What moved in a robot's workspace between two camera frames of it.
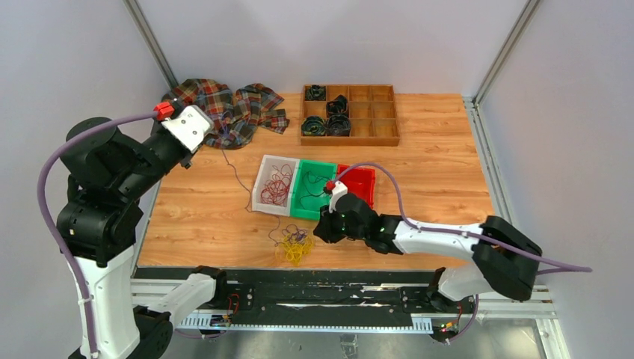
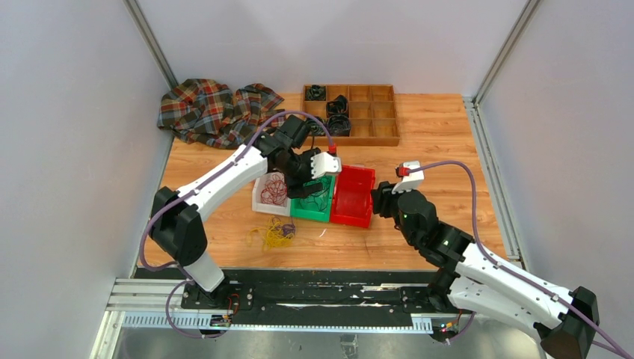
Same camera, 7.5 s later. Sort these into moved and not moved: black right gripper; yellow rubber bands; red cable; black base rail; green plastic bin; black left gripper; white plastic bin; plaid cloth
Moved: black left gripper; yellow rubber bands; black right gripper
Not moved: black base rail; red cable; white plastic bin; plaid cloth; green plastic bin
